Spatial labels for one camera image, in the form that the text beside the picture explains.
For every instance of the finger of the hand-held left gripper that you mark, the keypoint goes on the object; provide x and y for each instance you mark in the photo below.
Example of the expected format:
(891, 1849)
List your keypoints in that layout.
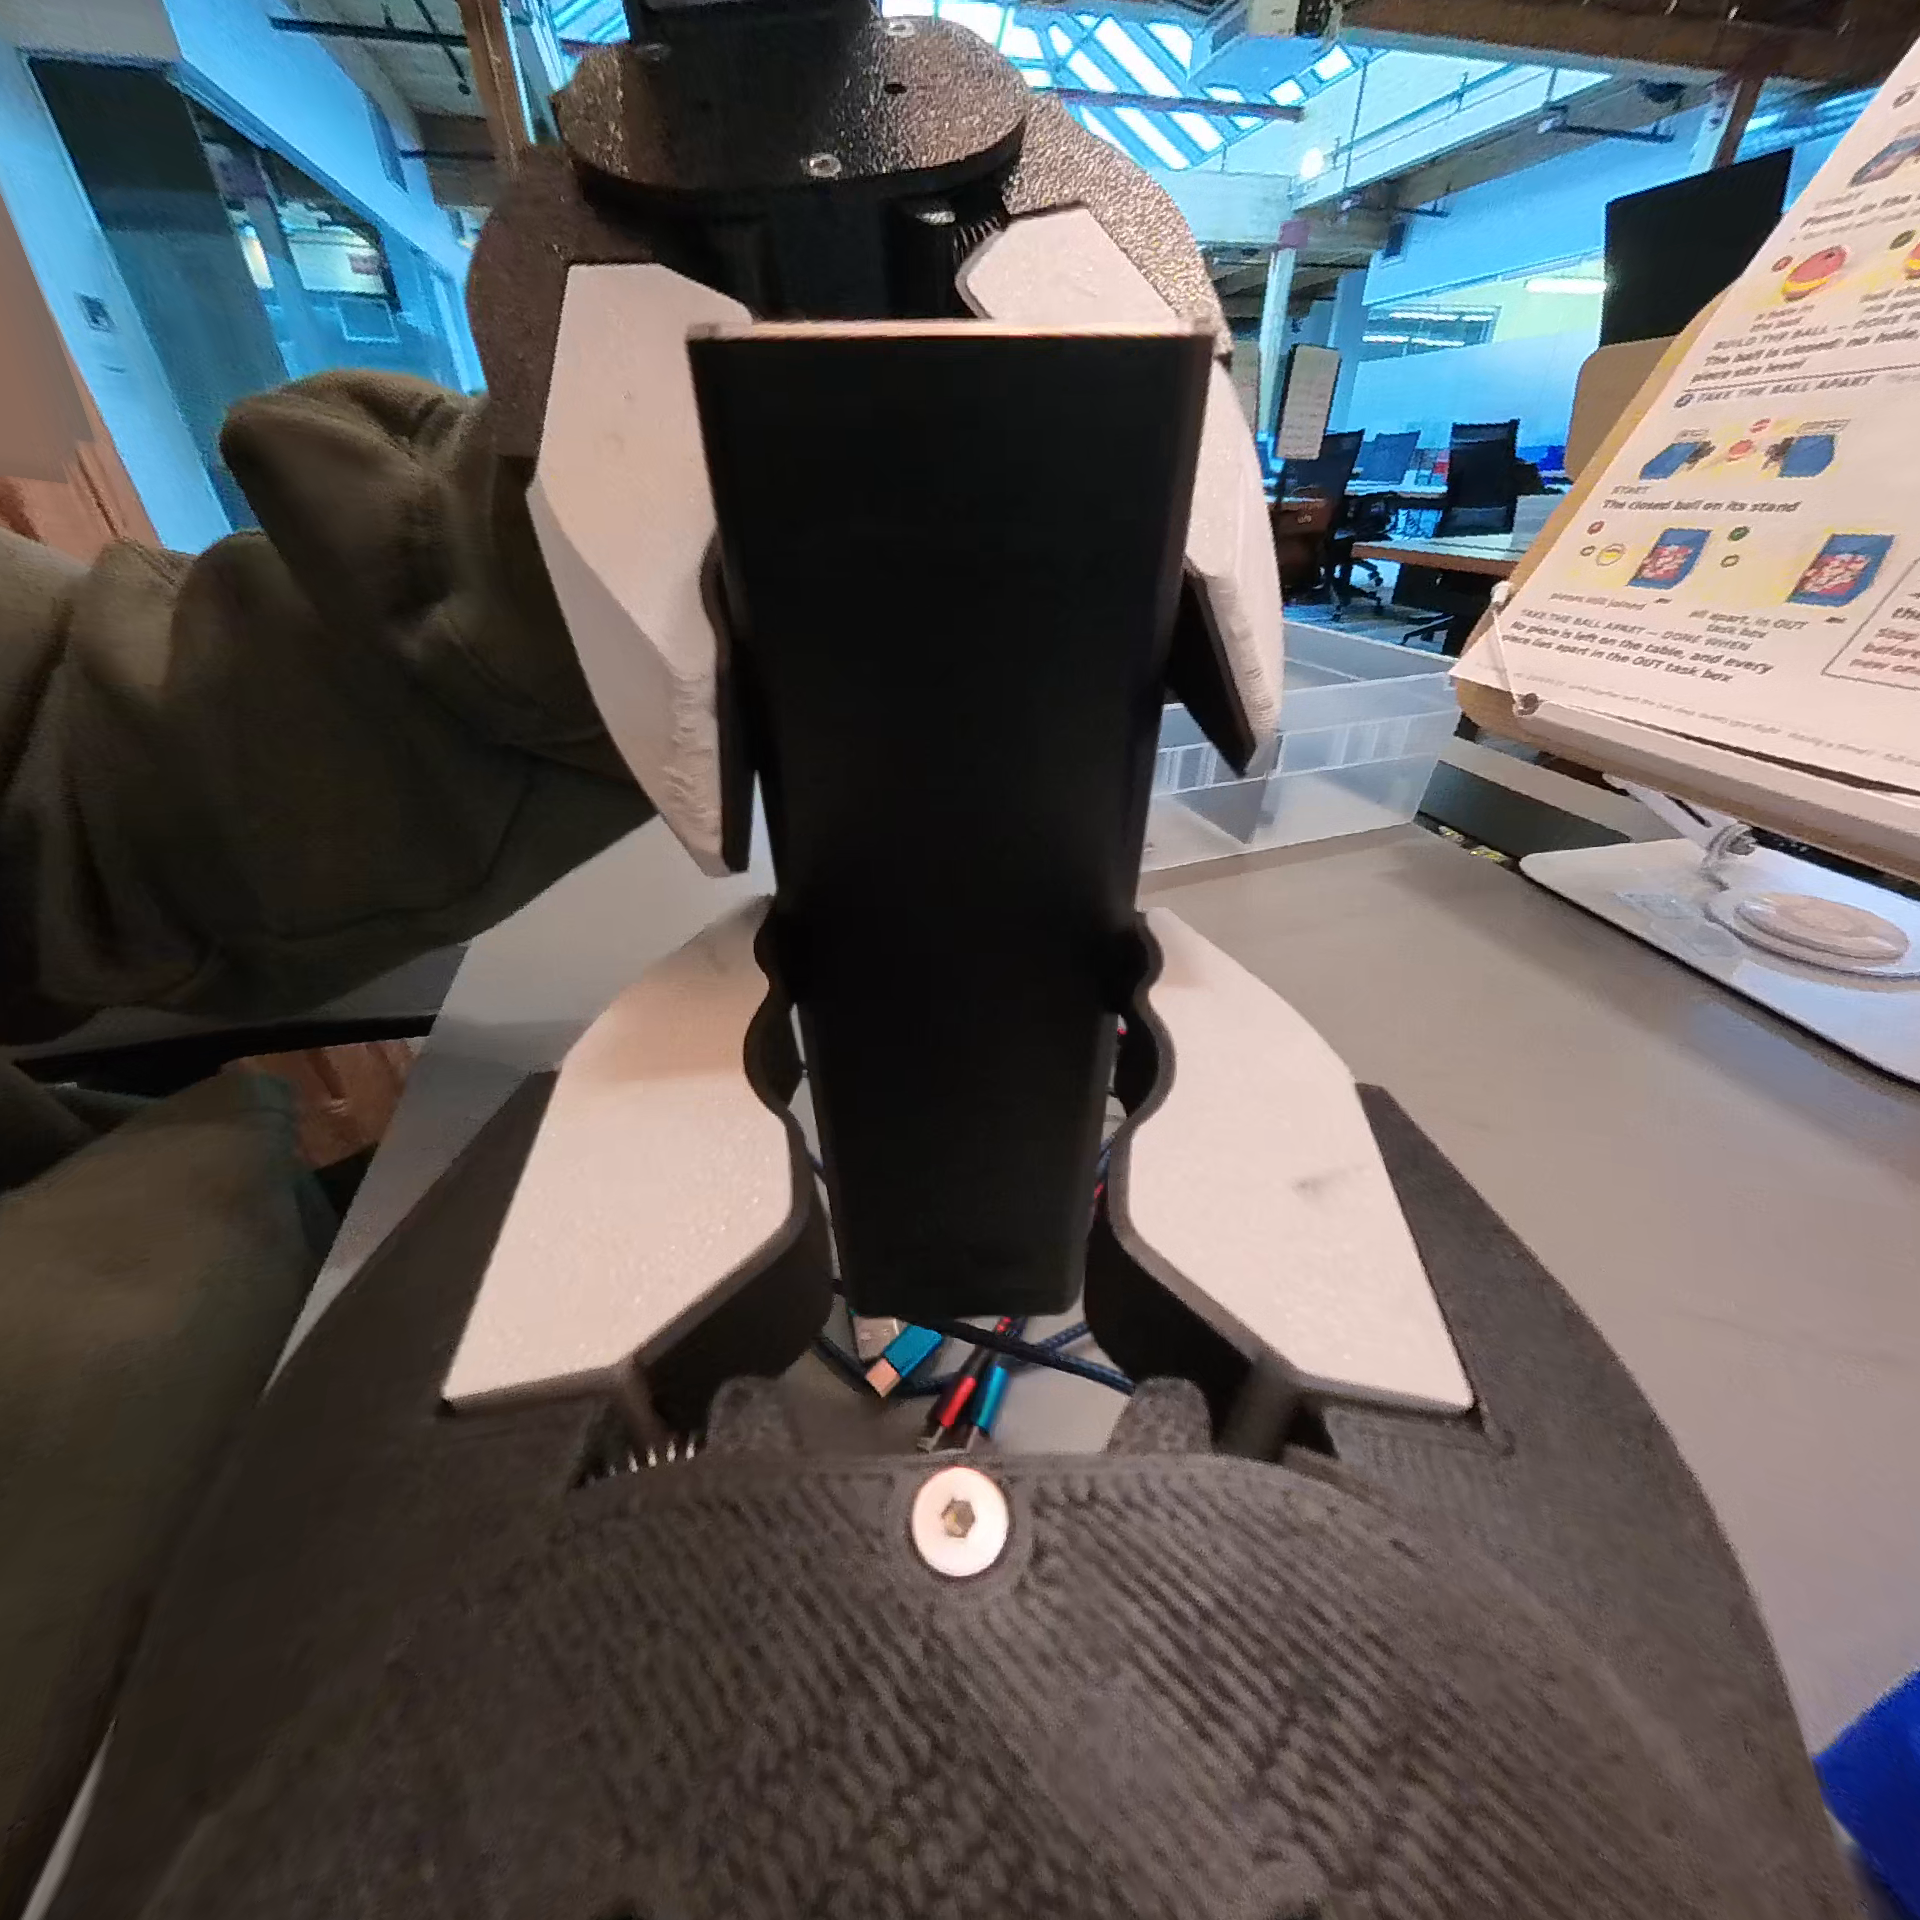
(1066, 264)
(622, 493)

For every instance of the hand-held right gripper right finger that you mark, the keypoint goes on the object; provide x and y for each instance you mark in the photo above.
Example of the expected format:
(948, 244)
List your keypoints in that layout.
(1290, 1184)

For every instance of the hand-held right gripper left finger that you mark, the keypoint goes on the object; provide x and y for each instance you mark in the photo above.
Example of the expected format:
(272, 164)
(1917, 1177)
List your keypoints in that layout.
(628, 1171)

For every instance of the black USB hub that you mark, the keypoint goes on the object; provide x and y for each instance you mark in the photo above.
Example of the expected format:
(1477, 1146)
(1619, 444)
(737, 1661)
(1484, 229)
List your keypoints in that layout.
(954, 749)

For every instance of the person's left forearm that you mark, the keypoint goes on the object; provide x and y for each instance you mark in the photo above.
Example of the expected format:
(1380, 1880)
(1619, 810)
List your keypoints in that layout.
(329, 720)

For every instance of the grey desk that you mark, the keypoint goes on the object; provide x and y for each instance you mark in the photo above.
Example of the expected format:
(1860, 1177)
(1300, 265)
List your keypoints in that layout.
(1499, 1124)

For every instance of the whiteboard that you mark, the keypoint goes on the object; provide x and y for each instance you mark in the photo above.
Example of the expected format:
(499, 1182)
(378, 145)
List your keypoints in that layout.
(1308, 402)

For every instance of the black flat box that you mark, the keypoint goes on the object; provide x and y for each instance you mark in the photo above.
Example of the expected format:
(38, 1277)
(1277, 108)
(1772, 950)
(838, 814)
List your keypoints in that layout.
(1477, 819)

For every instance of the clear plastic organizer box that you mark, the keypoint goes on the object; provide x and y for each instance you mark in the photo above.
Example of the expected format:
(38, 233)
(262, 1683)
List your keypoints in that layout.
(1318, 733)

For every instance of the white stand base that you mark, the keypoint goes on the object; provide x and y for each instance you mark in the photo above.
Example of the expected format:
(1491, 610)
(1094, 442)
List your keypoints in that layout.
(1680, 914)

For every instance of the black monitor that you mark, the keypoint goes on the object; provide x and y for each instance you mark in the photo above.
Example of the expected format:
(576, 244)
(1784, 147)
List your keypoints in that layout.
(1694, 246)

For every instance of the printed instruction sheet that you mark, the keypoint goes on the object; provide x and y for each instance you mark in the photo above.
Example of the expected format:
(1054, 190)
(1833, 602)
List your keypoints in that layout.
(1756, 524)

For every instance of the blue plastic bin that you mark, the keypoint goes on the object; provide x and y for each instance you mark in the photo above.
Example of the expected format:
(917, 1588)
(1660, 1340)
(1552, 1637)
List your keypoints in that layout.
(1874, 1814)

